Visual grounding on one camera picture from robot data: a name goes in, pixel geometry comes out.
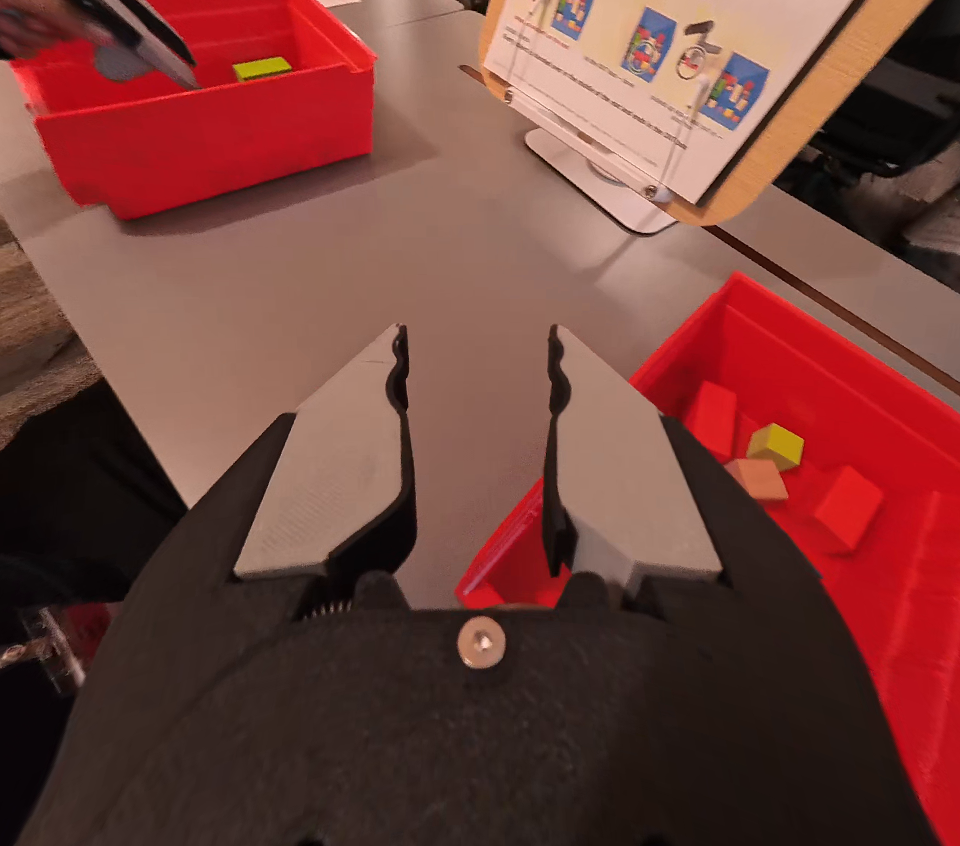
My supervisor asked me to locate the red wooden cube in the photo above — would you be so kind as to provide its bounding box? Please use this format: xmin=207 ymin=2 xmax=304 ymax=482
xmin=812 ymin=465 xmax=885 ymax=556

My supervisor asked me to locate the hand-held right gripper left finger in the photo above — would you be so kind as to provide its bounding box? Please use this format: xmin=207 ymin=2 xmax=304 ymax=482
xmin=232 ymin=324 xmax=418 ymax=581

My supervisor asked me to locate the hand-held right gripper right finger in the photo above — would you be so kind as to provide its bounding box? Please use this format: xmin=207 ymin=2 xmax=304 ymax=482
xmin=541 ymin=324 xmax=723 ymax=596

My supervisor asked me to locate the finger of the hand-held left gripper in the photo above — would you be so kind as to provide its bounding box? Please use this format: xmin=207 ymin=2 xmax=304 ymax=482
xmin=81 ymin=0 xmax=204 ymax=92
xmin=93 ymin=42 xmax=156 ymax=84

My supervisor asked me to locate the person's left hand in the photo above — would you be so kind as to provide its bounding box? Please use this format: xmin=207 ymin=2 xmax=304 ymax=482
xmin=0 ymin=0 xmax=108 ymax=62

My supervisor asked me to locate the natural wooden cube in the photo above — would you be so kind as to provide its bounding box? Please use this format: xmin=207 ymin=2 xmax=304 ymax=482
xmin=722 ymin=457 xmax=790 ymax=504

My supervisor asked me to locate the red plastic bin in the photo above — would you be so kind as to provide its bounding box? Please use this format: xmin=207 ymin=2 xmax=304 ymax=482
xmin=456 ymin=270 xmax=960 ymax=846
xmin=11 ymin=0 xmax=378 ymax=221

